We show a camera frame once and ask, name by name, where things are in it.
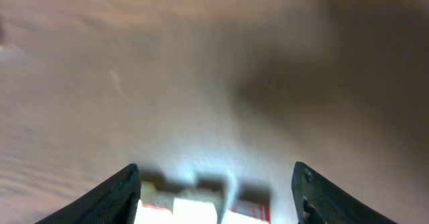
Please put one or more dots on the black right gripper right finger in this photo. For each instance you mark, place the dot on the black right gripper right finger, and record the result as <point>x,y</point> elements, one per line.
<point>318,200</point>

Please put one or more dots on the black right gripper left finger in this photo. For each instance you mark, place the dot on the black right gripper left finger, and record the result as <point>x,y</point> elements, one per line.
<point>114,201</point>

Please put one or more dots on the soccer ball yellow-top block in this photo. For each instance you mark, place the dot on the soccer ball yellow-top block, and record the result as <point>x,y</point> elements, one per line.
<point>154,206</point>

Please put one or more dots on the red-framed number three block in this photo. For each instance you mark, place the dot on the red-framed number three block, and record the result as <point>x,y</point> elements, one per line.
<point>247,212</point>

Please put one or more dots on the green N wooden block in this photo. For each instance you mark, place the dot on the green N wooden block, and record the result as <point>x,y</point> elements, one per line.
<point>198,206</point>

